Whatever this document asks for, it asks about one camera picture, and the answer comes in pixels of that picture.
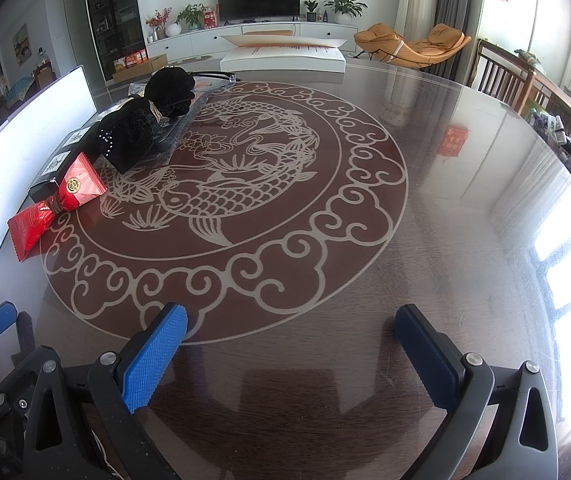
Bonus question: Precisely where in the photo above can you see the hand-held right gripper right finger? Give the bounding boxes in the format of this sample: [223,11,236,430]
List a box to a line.
[394,304,559,480]

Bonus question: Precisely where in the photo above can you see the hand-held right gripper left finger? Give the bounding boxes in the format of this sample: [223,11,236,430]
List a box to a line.
[22,301,188,480]

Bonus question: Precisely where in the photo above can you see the red snack packet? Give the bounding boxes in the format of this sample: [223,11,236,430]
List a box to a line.
[8,152,108,262]

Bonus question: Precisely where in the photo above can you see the black box with white labels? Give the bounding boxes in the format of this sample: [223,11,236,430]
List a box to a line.
[28,125,116,203]

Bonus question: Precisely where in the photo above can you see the large black velvet scrunchie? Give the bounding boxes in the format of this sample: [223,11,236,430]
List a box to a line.
[96,66,197,175]

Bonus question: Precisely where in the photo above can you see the clear plastic package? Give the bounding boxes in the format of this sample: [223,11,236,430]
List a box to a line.
[130,80,226,153]

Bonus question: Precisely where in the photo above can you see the black eyeglasses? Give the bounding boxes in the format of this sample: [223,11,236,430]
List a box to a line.
[185,70,243,92]

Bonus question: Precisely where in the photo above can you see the cardboard box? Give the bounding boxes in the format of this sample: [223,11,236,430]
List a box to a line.
[112,54,168,83]

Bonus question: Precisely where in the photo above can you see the wooden chair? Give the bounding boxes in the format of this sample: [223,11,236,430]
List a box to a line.
[475,40,536,111]

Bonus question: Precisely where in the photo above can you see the green folded cloth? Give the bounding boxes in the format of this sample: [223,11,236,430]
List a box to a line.
[514,49,546,73]

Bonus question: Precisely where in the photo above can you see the white television cabinet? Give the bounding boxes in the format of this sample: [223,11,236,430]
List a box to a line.
[145,21,361,61]

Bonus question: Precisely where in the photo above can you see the white flat box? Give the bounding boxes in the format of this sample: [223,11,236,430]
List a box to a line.
[219,34,349,73]

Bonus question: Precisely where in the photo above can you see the orange lounge chair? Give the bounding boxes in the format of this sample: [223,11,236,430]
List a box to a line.
[354,22,472,68]

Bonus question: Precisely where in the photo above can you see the white vase with flowers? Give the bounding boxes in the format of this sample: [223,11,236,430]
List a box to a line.
[145,8,182,40]

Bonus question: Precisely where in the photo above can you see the dark display cabinet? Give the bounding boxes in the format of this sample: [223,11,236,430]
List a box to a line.
[84,0,147,86]

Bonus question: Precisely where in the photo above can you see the bushy green potted plant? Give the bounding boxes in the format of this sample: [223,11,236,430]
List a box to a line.
[176,3,208,31]

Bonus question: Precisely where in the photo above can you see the large green potted plant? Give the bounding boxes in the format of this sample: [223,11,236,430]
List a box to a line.
[324,0,369,25]

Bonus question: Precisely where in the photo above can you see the black television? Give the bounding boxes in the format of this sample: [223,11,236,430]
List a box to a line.
[216,0,301,23]

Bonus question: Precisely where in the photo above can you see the framed wall painting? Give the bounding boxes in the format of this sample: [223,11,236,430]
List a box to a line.
[12,23,31,66]

